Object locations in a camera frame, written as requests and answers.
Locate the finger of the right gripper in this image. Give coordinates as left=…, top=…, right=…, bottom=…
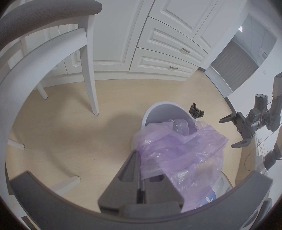
left=231, top=138, right=252, bottom=149
left=219, top=113, right=239, bottom=124

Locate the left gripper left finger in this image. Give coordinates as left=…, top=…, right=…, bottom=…
left=98, top=151, right=142, bottom=213

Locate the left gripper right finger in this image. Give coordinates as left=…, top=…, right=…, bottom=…
left=141, top=174, right=185, bottom=213

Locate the crumpled black plastic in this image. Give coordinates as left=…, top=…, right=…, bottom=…
left=188, top=103, right=206, bottom=118

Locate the white trash bin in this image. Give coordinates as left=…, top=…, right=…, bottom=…
left=131, top=101, right=199, bottom=151

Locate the white wardrobe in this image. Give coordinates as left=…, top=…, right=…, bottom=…
left=24, top=0, right=252, bottom=82

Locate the white chair with grey seat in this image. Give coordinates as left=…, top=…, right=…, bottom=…
left=0, top=0, right=103, bottom=225

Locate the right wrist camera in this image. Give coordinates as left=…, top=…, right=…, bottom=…
left=248, top=108, right=261, bottom=122

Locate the black cable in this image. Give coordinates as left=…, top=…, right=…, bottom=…
left=244, top=131, right=273, bottom=172

